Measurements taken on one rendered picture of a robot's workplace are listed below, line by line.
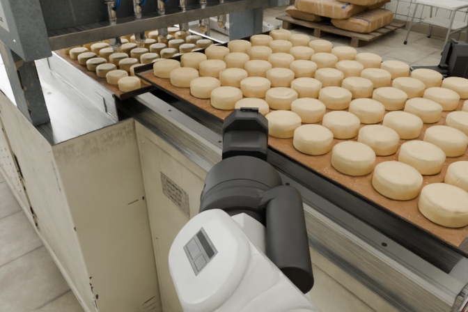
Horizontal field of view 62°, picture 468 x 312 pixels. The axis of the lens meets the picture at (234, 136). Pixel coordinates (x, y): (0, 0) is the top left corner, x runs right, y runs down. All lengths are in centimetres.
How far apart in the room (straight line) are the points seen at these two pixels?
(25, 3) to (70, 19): 14
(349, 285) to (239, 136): 27
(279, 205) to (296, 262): 6
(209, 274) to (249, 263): 3
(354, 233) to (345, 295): 10
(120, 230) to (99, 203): 12
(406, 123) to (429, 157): 8
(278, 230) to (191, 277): 8
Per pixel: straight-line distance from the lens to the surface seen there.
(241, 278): 26
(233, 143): 44
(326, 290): 64
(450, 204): 44
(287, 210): 34
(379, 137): 53
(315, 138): 50
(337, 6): 429
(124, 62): 106
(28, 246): 197
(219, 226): 31
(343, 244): 57
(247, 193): 37
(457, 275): 64
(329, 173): 48
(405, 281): 55
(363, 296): 60
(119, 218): 108
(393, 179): 45
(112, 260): 116
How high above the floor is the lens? 127
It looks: 31 degrees down
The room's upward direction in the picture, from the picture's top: straight up
